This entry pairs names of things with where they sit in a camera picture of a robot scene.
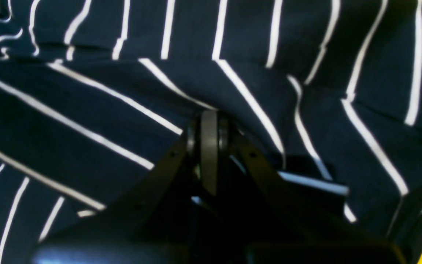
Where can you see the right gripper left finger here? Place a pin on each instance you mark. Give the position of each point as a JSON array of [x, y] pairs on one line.
[[150, 224]]

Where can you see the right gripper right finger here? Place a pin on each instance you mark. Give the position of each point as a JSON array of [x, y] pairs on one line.
[[276, 222]]

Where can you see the navy white striped T-shirt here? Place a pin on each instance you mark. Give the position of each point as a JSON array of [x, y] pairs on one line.
[[306, 91]]

